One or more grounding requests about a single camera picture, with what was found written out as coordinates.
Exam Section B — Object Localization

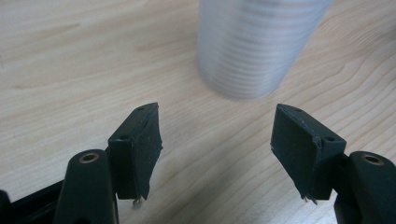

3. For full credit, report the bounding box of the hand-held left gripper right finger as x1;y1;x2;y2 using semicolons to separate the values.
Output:
269;103;347;206

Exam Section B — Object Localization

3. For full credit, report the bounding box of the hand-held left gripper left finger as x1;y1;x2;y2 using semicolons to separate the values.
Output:
106;102;164;210

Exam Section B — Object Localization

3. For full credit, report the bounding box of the stack of clear plastic cups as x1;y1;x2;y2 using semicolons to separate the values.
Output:
195;0;334;101

